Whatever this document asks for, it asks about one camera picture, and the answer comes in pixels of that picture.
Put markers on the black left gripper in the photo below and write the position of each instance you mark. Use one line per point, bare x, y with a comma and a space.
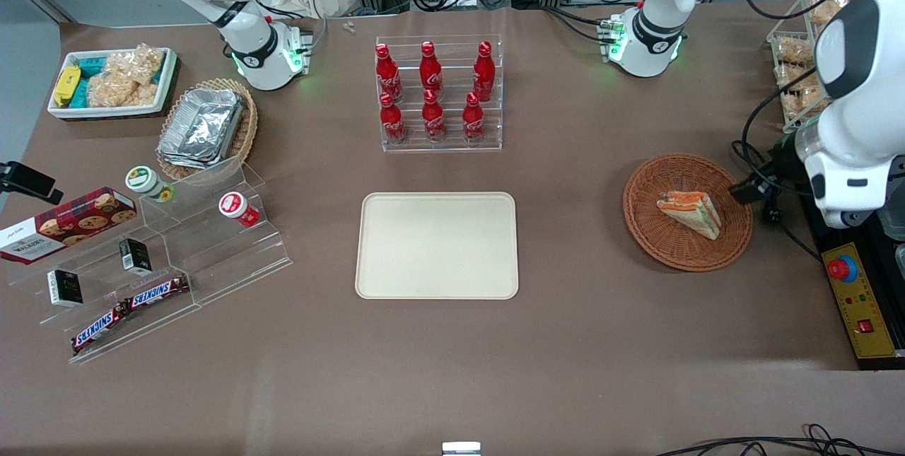
783, 161

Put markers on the triangular sandwich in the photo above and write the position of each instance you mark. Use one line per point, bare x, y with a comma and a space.
691, 212

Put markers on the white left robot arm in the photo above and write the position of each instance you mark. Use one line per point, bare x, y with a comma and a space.
855, 152

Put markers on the round brown wicker basket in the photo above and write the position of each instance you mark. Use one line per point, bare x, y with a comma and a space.
679, 251

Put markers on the beige plastic tray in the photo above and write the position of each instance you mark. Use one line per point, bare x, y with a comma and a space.
437, 245

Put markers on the foil trays in basket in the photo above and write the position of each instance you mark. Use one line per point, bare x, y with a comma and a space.
244, 138

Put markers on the clear bag of fried snacks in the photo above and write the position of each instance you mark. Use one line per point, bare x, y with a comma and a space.
802, 102
826, 10
795, 78
793, 51

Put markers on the red emergency stop button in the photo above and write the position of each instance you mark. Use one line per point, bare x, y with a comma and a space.
843, 269

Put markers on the steel pan insert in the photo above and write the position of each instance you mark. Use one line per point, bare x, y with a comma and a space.
894, 219

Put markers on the black table machine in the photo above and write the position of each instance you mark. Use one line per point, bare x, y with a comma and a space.
880, 279

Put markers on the yellow control panel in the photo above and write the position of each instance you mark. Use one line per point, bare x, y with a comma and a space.
866, 314

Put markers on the red cola bottle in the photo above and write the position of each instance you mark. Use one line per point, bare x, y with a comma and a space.
387, 78
483, 76
433, 120
392, 120
430, 74
473, 120

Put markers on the clear acrylic bottle rack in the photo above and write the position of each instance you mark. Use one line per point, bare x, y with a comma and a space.
452, 145

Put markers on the red lid cup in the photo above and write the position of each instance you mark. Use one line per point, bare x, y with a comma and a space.
237, 207

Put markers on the clear acrylic step display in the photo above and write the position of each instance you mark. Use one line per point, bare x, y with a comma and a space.
219, 258

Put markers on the stack of foil containers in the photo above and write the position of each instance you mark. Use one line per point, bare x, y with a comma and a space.
201, 127

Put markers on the green lid cup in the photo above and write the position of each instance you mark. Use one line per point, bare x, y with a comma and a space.
147, 182

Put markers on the Snickers chocolate bar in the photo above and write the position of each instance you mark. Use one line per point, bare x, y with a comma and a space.
99, 329
159, 291

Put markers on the small black white box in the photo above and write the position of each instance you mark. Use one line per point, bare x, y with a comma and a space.
134, 256
65, 288

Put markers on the clear bag of rice crackers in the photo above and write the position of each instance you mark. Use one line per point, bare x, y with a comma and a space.
124, 81

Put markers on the white rectangular snack bin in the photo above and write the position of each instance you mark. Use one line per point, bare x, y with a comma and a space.
106, 112

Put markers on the teal snack pack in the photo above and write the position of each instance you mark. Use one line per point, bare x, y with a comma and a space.
90, 66

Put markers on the red tartan cookie box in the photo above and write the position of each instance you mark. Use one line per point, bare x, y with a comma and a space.
67, 226

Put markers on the yellow snack pack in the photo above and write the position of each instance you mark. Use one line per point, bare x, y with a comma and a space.
66, 85

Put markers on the black clamp device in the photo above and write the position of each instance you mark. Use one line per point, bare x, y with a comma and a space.
28, 182

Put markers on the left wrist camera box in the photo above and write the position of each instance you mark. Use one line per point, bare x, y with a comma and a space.
753, 191

